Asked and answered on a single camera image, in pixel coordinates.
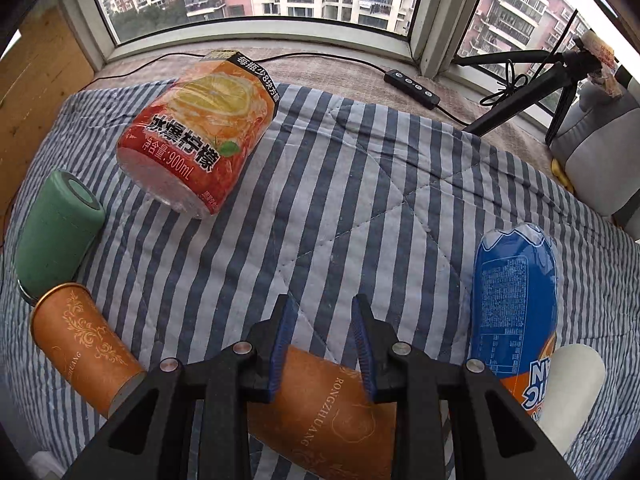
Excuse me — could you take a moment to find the orange patterned paper cup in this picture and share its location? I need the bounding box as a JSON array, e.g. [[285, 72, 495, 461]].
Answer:
[[247, 346, 396, 479]]

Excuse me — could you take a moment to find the white plastic cup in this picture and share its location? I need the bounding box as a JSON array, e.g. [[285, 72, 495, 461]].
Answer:
[[538, 344, 606, 455]]

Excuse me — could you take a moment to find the blue orange soda bottle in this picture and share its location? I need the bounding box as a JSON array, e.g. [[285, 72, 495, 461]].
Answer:
[[469, 222, 558, 420]]

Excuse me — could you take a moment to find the green thermos bottle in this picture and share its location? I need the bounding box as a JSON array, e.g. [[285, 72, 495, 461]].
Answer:
[[14, 169, 105, 306]]

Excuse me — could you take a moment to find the blue striped quilt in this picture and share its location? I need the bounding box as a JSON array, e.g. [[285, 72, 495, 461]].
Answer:
[[1, 81, 639, 479]]

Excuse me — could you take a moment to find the red lemon drink bottle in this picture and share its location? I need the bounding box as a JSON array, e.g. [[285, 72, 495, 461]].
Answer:
[[116, 50, 280, 219]]

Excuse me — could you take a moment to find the grey plush penguin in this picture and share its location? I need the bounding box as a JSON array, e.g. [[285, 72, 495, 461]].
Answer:
[[550, 70, 640, 240]]

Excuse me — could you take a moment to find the wooden board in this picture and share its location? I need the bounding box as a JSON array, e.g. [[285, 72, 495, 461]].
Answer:
[[0, 6, 94, 214]]

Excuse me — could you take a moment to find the black tripod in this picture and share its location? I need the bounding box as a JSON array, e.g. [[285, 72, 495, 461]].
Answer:
[[454, 38, 601, 145]]

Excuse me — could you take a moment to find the black inline cable remote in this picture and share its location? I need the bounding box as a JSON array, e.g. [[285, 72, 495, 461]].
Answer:
[[383, 70, 440, 110]]

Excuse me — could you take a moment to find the black power cable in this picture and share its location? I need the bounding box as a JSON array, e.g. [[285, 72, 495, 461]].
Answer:
[[79, 50, 474, 129]]

